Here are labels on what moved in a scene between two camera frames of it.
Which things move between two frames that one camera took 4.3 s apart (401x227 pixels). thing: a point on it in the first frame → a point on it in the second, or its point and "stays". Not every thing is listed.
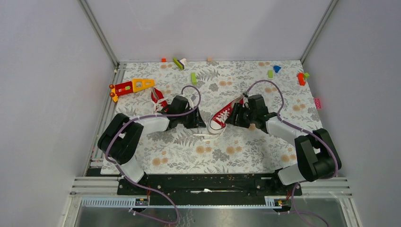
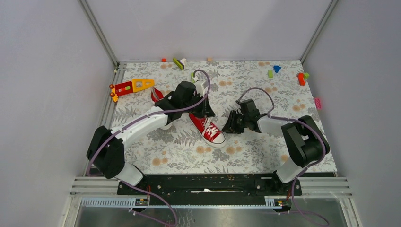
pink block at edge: x=318 y=103 stays
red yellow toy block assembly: x=133 y=85 stays
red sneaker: x=217 y=124 → x=212 y=135
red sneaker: x=160 y=104 stays
